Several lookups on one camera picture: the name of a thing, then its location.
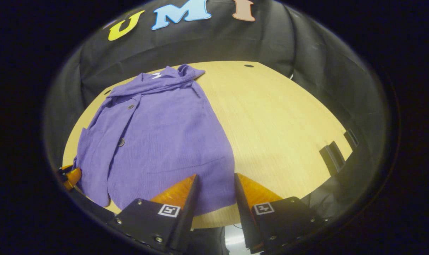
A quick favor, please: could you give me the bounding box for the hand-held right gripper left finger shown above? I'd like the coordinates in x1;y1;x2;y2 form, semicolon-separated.
107;174;201;255

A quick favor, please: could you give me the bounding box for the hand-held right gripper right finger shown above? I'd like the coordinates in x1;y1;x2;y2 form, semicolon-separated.
234;172;326;254

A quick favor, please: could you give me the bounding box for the purple button shirt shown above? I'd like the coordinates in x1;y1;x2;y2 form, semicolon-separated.
73;64;236;216

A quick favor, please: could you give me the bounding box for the black table clamp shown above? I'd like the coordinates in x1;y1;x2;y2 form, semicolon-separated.
343;129;359;148
319;141;347;175

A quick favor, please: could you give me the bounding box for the black backdrop cloth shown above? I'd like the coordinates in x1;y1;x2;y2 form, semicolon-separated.
43;0;392;227

